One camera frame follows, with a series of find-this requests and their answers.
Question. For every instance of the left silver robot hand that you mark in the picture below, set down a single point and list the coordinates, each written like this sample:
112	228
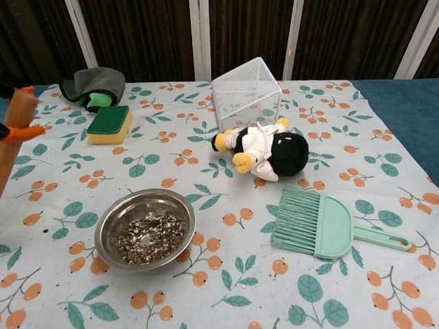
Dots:
27	132

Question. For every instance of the wooden rolling pin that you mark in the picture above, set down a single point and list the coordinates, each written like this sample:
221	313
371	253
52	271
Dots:
19	113

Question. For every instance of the stainless steel bowl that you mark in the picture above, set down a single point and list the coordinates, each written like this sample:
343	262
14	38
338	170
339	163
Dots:
113	219

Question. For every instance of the bright green cloth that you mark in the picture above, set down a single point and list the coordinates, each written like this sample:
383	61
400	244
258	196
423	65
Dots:
99	99

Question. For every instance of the green yellow sponge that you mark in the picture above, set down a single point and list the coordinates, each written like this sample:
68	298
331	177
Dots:
108	125

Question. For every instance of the grey cloth black edge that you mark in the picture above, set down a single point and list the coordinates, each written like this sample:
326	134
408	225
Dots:
99	79

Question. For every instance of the floral leaf print tablecloth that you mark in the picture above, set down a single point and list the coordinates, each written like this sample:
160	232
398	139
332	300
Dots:
219	291

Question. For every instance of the black white plush doll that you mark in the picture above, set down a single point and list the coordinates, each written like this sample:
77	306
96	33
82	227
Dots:
288	150

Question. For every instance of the mint green plastic brush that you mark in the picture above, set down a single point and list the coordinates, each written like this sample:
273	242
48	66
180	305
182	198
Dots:
329	226

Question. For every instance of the white partition frame post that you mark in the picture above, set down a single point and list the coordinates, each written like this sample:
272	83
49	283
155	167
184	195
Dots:
415	41
293	41
199	41
80	34

